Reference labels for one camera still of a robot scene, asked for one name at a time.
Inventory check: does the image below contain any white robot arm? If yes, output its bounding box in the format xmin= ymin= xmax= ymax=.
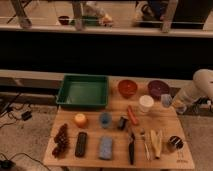
xmin=172 ymin=69 xmax=213 ymax=114

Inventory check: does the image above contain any green plastic tray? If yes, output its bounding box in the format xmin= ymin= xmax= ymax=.
xmin=56 ymin=75 xmax=109 ymax=109

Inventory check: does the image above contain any blue cup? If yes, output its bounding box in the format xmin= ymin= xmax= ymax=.
xmin=99 ymin=112 xmax=112 ymax=129

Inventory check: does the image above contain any orange carrot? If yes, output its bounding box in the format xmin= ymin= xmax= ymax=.
xmin=127 ymin=105 xmax=139 ymax=125

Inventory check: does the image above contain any white cup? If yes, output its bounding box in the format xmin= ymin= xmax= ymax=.
xmin=139 ymin=95 xmax=154 ymax=113

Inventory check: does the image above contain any orange fruit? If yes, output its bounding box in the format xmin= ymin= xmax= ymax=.
xmin=74 ymin=113 xmax=87 ymax=128

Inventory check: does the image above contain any purple bowl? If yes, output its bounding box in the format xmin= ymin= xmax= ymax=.
xmin=148 ymin=80 xmax=170 ymax=100

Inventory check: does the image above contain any wooden table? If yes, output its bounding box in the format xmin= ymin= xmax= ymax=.
xmin=43 ymin=79 xmax=195 ymax=171

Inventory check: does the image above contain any blue sponge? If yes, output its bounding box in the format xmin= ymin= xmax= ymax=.
xmin=99 ymin=136 xmax=113 ymax=160

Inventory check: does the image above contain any metal spoon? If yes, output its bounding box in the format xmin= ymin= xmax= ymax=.
xmin=140 ymin=129 xmax=151 ymax=161

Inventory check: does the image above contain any green background tray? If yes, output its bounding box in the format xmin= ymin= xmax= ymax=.
xmin=69 ymin=16 xmax=99 ymax=26

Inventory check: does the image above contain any red grape bunch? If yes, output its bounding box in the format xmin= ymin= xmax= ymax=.
xmin=52 ymin=124 xmax=69 ymax=158

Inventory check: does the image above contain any yellow banana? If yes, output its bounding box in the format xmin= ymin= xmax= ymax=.
xmin=150 ymin=130 xmax=163 ymax=159

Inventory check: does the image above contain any dark red background bowl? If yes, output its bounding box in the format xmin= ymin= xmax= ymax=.
xmin=58 ymin=16 xmax=69 ymax=25

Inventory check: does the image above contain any black power adapter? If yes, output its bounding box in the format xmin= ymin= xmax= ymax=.
xmin=21 ymin=111 xmax=32 ymax=121

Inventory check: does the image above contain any person in background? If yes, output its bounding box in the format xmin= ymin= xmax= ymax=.
xmin=133 ymin=0 xmax=168 ymax=28

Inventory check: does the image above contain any dark round tin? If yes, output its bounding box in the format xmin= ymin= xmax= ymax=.
xmin=167 ymin=136 xmax=184 ymax=152

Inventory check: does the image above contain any black handled knife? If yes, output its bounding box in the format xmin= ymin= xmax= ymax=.
xmin=128 ymin=132 xmax=135 ymax=165

